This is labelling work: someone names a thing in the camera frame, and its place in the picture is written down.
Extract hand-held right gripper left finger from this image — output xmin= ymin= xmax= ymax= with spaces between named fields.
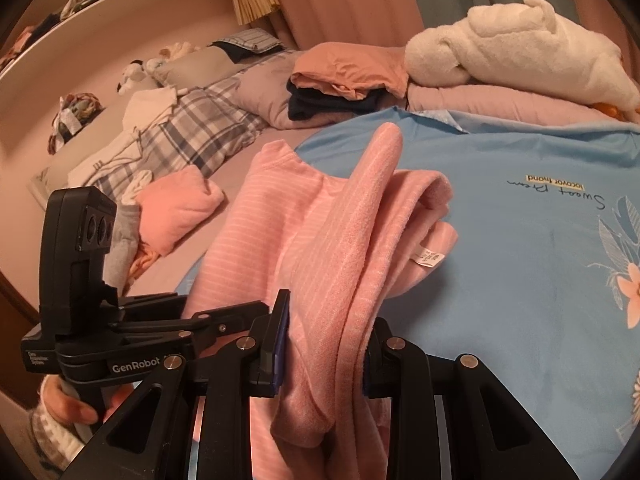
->
xmin=60 ymin=289 xmax=292 ymax=480

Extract blue striped cloth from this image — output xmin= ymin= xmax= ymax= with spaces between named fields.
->
xmin=210 ymin=29 xmax=286 ymax=65

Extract wooden bed frame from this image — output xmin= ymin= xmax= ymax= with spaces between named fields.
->
xmin=0 ymin=275 xmax=56 ymax=411

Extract person's left hand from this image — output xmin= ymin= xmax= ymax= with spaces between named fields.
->
xmin=45 ymin=381 xmax=132 ymax=427

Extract small white garment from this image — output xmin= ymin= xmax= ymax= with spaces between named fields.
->
xmin=120 ymin=170 xmax=154 ymax=207

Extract pink long-sleeve shirt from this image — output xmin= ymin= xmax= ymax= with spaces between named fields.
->
xmin=182 ymin=122 xmax=460 ymax=480

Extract white wall shelf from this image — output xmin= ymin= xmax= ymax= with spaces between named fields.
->
xmin=0 ymin=0 xmax=251 ymax=92

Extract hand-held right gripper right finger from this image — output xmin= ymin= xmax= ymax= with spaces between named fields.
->
xmin=361 ymin=316 xmax=583 ymax=480

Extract folded dark navy clothes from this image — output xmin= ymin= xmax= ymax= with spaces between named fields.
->
xmin=287 ymin=85 xmax=396 ymax=122

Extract folded salmon pink clothes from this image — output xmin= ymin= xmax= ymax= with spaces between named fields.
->
xmin=291 ymin=42 xmax=413 ymax=102

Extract folded pink quilt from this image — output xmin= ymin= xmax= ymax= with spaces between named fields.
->
xmin=406 ymin=82 xmax=621 ymax=127

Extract folded pink fleece garment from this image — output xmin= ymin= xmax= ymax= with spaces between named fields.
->
xmin=135 ymin=165 xmax=226 ymax=257

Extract mauve pillow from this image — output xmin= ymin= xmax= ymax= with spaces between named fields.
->
xmin=235 ymin=50 xmax=341 ymax=131

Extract floral patterned cloth bundle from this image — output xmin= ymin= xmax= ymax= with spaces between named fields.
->
xmin=47 ymin=91 xmax=104 ymax=157

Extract grey garment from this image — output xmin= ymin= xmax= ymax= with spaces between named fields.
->
xmin=102 ymin=205 xmax=142 ymax=296

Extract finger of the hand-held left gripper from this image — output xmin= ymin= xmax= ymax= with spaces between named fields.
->
xmin=119 ymin=293 xmax=190 ymax=317
xmin=119 ymin=300 xmax=271 ymax=359

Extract pink curtain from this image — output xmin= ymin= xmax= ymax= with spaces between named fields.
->
xmin=255 ymin=0 xmax=426 ymax=57

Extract grey-green pillow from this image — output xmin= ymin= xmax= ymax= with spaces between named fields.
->
xmin=152 ymin=45 xmax=236 ymax=93

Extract plush dog toy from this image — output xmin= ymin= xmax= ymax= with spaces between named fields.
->
xmin=117 ymin=42 xmax=201 ymax=95

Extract blue floral duvet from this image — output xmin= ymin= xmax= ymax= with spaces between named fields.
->
xmin=172 ymin=106 xmax=640 ymax=480

